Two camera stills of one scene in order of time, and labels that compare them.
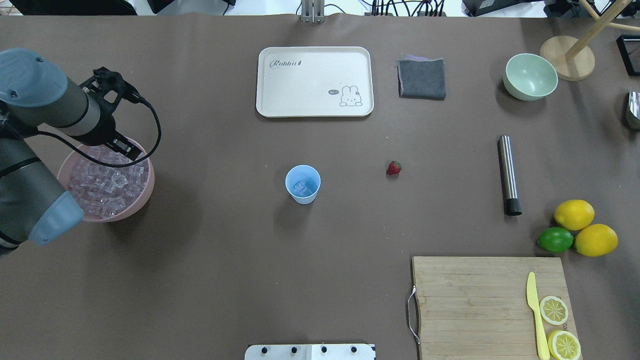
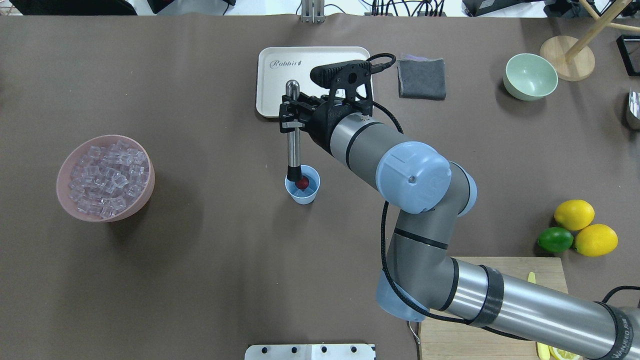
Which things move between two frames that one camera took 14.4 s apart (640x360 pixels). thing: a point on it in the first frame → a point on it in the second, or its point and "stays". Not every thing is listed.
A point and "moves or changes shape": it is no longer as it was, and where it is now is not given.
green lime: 555,239 stays
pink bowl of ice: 106,194 stays
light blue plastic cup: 303,182 stays
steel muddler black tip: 512,204 → 294,169
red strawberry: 394,168 moves or changes shape
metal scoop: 634,102 stays
